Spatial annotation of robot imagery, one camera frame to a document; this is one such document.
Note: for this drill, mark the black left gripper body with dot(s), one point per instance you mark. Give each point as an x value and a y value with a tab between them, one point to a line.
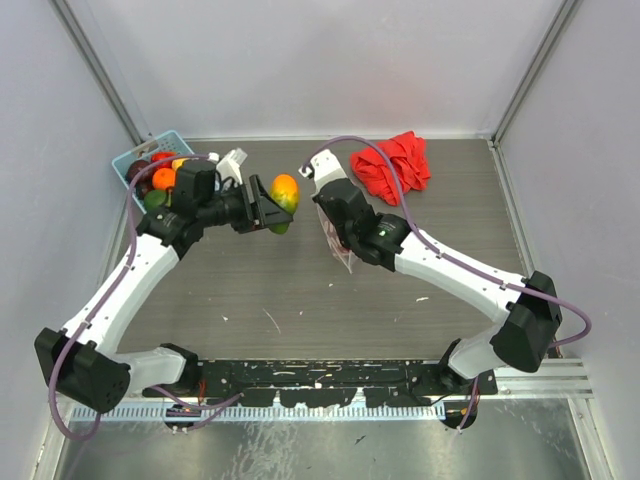
234	207

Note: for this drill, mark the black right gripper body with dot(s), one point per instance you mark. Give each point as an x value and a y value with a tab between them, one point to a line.
345	238

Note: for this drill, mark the yellow green mango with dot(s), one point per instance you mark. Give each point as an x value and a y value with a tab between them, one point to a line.
284	191

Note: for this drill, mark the clear dotted zip bag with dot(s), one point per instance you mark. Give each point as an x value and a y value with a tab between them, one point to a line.
345	256

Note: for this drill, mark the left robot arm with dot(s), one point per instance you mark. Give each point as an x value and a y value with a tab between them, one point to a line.
81	361

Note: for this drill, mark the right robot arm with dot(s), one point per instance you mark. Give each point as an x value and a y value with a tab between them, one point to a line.
524	321

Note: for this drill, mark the yellow lemon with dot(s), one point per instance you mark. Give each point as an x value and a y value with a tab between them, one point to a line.
177	163

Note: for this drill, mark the green orange fruit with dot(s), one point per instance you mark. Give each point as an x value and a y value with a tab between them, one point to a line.
156	198

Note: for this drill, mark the red cloth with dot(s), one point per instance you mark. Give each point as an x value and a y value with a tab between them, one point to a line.
407	153

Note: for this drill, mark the light blue plastic basket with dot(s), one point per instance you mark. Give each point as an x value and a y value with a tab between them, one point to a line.
169	141

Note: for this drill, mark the dark red apple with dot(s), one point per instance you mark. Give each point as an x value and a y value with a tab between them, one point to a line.
134	169

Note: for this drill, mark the small dark plum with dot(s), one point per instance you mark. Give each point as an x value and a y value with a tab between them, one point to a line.
142	189

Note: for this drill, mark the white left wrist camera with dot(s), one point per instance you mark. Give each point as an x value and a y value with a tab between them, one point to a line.
228	168

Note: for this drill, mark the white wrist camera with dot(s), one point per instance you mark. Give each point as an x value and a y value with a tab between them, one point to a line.
322	168
228	168

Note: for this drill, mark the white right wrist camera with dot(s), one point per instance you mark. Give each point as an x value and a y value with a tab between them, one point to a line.
322	168

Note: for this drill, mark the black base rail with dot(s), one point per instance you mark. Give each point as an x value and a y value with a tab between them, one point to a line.
321	384

